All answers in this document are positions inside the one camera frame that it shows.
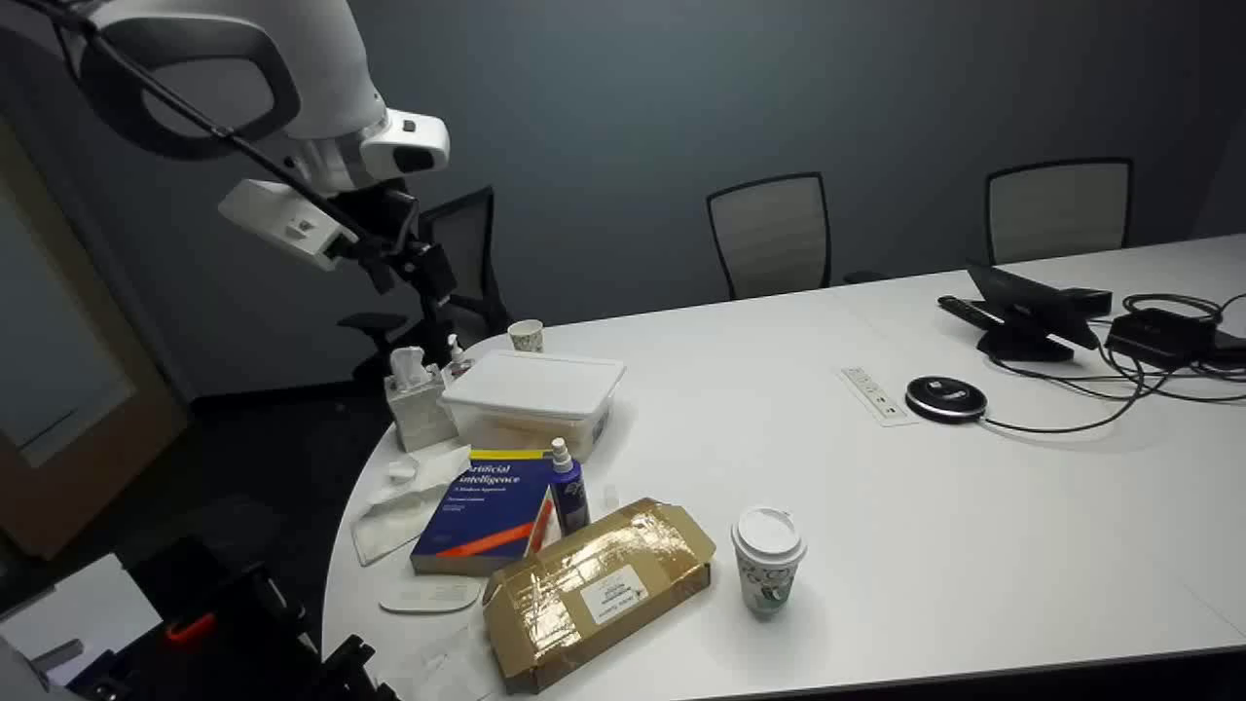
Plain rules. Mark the white plastic container with lid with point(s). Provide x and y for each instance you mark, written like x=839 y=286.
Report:
x=533 y=394

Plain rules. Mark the wood framed wall panel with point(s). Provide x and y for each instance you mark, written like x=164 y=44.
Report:
x=80 y=494

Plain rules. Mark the black power adapter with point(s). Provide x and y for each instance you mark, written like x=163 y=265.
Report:
x=1172 y=338

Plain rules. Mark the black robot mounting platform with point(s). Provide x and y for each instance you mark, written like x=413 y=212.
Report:
x=237 y=584

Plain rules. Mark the blue and white bottle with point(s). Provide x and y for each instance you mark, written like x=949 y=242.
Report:
x=569 y=500

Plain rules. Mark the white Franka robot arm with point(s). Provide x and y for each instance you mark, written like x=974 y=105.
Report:
x=260 y=65

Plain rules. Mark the grey mesh chair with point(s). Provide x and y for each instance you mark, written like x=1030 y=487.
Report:
x=1057 y=208
x=769 y=237

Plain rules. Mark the black office chair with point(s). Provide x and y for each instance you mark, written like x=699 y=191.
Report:
x=468 y=240

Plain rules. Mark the white paper sheet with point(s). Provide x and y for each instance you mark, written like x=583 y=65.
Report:
x=80 y=618

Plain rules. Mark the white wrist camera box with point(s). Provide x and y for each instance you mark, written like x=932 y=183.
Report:
x=280 y=220

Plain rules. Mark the white oval pad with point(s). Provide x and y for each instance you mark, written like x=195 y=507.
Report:
x=430 y=599

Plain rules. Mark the round black speaker puck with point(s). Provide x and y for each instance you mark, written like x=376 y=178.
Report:
x=944 y=397

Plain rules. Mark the lidded paper coffee cup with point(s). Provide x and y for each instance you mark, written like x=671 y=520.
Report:
x=769 y=565

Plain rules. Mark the small open paper cup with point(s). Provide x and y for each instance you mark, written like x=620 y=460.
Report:
x=526 y=338

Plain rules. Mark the crumpled white paper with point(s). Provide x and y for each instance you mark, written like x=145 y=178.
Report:
x=395 y=507

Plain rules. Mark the blue book with orange stripe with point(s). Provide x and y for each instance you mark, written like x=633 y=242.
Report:
x=482 y=520

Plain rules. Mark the white remote control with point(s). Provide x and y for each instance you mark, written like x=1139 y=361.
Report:
x=874 y=394

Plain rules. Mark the black conference device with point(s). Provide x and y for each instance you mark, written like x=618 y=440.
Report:
x=1025 y=314

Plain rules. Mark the brown cardboard box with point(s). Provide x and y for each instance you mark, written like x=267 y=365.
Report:
x=596 y=599

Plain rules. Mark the grey tissue box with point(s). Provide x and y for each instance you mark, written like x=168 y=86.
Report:
x=417 y=416

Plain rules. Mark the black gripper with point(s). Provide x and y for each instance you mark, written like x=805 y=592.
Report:
x=383 y=220

